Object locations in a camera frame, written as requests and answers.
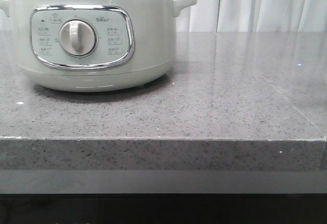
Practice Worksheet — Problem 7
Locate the pale green electric cooking pot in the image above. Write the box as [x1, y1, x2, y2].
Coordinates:
[1, 0, 197, 92]

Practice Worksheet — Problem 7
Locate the grey pot control dial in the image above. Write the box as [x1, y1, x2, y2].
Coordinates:
[59, 20, 97, 56]

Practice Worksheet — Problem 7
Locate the white curtain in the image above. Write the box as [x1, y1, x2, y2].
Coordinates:
[0, 0, 327, 33]

